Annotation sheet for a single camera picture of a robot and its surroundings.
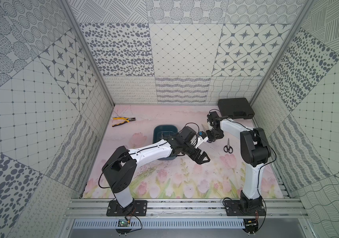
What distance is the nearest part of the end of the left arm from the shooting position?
0.64m

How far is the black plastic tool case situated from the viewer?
112 centimetres

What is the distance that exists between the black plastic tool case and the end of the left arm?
52 cm
